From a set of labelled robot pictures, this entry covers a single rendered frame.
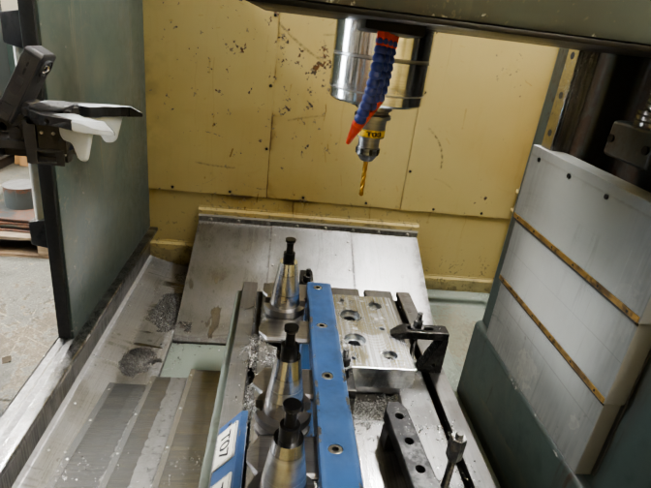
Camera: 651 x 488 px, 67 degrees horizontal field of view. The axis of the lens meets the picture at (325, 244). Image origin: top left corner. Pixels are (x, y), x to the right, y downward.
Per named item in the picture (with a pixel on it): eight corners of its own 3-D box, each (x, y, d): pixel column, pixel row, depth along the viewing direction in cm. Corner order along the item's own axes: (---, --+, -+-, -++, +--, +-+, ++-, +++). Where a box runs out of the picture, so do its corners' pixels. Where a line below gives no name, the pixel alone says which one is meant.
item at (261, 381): (252, 400, 57) (252, 394, 56) (255, 370, 61) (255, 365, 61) (312, 402, 57) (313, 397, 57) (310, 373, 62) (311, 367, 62)
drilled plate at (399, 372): (301, 383, 100) (303, 364, 98) (298, 309, 127) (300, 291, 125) (411, 388, 103) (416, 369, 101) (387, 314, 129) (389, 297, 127)
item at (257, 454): (243, 481, 47) (244, 474, 46) (248, 438, 51) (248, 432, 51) (318, 483, 47) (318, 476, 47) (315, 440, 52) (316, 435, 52)
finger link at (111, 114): (137, 138, 84) (78, 141, 78) (135, 104, 82) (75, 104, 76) (143, 143, 82) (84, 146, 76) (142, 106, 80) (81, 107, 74)
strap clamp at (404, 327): (385, 370, 114) (396, 315, 108) (383, 361, 117) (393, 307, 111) (440, 373, 115) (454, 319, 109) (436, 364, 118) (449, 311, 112)
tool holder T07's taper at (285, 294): (298, 311, 72) (303, 269, 69) (268, 308, 71) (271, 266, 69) (300, 295, 76) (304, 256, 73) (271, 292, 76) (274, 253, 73)
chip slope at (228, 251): (160, 377, 144) (158, 300, 134) (198, 271, 205) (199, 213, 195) (453, 390, 154) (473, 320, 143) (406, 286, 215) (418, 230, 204)
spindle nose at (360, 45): (436, 113, 78) (452, 32, 74) (338, 105, 75) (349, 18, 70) (404, 98, 93) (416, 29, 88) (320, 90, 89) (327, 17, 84)
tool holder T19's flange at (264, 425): (309, 447, 52) (312, 429, 51) (251, 444, 51) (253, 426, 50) (308, 405, 58) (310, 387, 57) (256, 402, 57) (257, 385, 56)
